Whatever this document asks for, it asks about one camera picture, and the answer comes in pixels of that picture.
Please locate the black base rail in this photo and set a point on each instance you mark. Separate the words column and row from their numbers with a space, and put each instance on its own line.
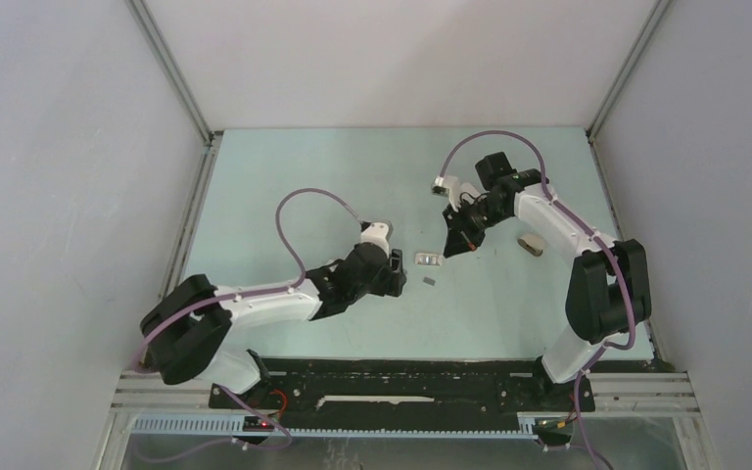
column 413, row 395

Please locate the long white stapler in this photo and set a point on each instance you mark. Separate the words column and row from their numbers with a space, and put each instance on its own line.
column 468, row 190

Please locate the left aluminium frame post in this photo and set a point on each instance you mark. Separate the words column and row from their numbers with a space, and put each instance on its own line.
column 155, row 39

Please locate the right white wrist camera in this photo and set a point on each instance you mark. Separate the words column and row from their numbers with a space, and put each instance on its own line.
column 449, row 187

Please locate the beige brown mini stapler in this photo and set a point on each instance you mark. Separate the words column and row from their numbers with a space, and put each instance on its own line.
column 532, row 244

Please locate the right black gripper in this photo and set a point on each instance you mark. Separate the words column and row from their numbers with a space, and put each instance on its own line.
column 460, row 237

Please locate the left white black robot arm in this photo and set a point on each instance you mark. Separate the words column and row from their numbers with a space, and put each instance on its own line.
column 192, row 334

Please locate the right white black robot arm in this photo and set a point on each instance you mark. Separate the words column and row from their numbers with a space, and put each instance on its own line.
column 608, row 292

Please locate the aluminium frame post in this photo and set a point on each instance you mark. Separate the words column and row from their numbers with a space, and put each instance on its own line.
column 155, row 39
column 645, row 36

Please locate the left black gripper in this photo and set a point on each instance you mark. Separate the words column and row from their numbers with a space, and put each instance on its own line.
column 393, row 279

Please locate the right aluminium frame post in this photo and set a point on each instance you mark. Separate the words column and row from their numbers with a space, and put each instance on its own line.
column 645, row 36

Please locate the staple box tray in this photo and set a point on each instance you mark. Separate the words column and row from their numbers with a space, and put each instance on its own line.
column 428, row 259

